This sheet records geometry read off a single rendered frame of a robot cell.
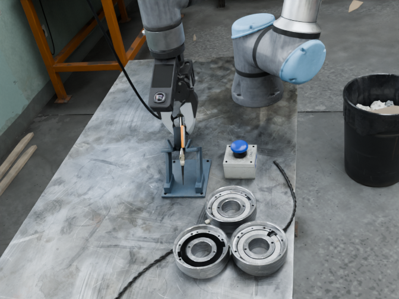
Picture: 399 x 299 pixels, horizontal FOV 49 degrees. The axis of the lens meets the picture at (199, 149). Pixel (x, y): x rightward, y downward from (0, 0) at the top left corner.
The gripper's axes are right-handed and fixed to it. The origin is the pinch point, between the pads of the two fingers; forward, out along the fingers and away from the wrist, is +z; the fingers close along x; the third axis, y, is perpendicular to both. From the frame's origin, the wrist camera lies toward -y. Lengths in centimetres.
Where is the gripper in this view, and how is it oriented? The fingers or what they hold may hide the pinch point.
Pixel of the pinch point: (180, 131)
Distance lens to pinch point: 98.7
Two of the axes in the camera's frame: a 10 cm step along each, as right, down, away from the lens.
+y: 1.3, -6.2, 7.7
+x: -9.8, 0.3, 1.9
